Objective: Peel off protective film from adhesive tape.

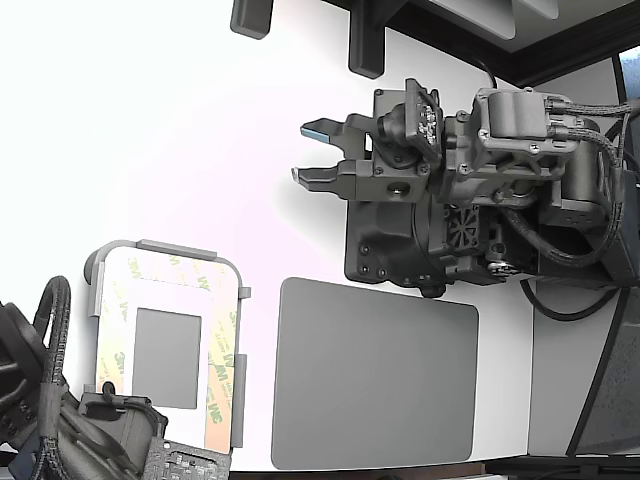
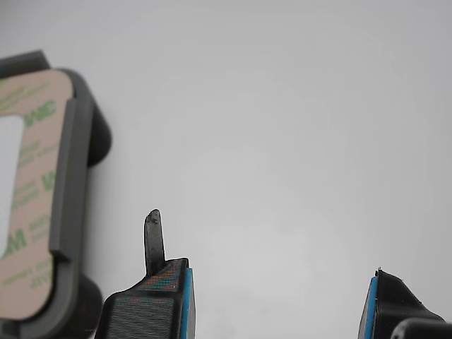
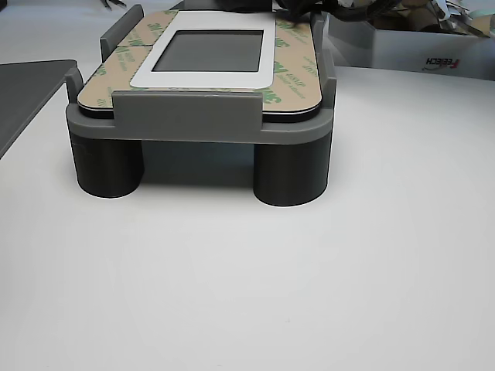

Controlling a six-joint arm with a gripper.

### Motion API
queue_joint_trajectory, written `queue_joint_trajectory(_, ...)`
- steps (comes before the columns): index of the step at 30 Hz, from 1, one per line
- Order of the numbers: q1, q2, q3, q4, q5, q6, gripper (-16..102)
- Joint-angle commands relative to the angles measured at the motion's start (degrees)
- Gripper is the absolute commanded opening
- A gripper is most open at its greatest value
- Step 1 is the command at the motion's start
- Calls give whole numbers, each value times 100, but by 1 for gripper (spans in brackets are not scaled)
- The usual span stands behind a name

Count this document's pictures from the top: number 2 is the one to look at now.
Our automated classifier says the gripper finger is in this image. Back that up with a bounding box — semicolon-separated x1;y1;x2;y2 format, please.
94;208;196;339
358;267;452;339

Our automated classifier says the grey printed fixture stand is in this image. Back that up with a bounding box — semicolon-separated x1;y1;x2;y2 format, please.
0;50;113;339

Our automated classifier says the tan 3M protective film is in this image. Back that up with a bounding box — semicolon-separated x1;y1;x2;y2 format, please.
0;69;77;321

